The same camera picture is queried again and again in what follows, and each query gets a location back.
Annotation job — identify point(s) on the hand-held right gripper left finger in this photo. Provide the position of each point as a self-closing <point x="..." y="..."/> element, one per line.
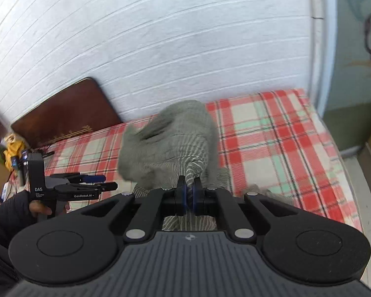
<point x="183" y="196"/>

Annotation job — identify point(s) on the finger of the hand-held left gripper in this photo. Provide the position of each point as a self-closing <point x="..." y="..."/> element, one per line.
<point x="92" y="178"/>
<point x="106" y="186"/>

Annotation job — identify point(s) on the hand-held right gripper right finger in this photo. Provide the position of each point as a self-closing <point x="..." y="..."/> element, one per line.
<point x="195" y="196"/>

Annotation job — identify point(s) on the grey-green striped shirt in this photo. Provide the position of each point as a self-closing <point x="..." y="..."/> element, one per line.
<point x="173" y="136"/>

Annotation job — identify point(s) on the person's left forearm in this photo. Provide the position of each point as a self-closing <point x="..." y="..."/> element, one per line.
<point x="9" y="213"/>

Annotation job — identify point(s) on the person's left hand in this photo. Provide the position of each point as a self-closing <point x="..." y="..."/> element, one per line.
<point x="38" y="208"/>

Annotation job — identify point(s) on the yellow cloth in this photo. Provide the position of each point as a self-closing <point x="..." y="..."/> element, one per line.
<point x="12" y="151"/>

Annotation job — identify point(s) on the brown wooden headboard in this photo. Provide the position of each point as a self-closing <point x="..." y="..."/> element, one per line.
<point x="65" y="114"/>

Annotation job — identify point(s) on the red plaid bed sheet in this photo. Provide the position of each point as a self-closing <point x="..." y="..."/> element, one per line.
<point x="266" y="136"/>

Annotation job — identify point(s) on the pale door frame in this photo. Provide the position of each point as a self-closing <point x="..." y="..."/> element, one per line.
<point x="320" y="52"/>

